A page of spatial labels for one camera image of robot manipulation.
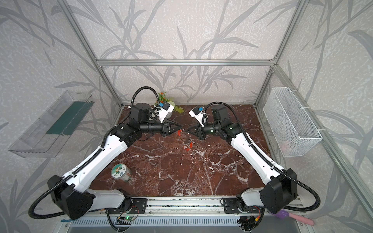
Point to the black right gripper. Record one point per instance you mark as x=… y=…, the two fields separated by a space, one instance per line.
x=198 y=130

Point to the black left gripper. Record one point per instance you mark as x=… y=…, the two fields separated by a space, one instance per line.
x=164 y=128

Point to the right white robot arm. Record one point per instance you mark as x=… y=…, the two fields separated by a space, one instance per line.
x=278 y=190

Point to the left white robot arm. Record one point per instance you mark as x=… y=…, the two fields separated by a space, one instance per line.
x=73 y=194

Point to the white flower pot plant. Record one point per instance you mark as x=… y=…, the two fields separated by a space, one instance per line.
x=164 y=99

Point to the left green circuit board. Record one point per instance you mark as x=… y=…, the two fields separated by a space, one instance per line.
x=125 y=220

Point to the purple pink spatula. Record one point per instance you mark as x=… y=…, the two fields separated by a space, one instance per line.
x=282 y=214

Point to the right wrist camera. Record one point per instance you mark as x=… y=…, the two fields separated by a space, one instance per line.
x=199 y=113

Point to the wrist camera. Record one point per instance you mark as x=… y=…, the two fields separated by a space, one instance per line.
x=164 y=110
x=199 y=113

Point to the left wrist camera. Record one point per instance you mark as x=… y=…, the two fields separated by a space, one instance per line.
x=164 y=110

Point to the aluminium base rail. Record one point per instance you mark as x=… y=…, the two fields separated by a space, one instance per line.
x=176 y=211

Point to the white wire mesh basket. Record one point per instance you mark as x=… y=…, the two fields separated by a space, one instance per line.
x=291 y=125

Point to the clear plastic wall tray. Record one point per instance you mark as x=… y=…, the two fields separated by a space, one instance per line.
x=48 y=135

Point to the aluminium frame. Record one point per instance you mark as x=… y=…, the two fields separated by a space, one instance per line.
x=357 y=185

